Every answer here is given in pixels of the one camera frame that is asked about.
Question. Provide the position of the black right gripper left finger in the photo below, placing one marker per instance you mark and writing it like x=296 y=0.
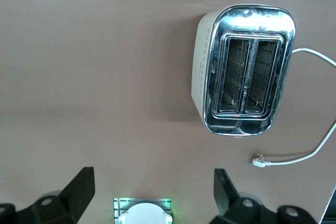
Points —
x=78 y=190

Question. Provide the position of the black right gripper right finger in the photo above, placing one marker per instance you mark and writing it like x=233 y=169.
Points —
x=225 y=195

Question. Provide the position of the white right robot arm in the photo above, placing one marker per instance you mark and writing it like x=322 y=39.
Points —
x=144 y=213

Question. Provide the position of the cream and chrome toaster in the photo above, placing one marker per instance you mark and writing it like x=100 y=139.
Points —
x=262 y=22

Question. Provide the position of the aluminium table frame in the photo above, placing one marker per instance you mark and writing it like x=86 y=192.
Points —
x=331 y=208

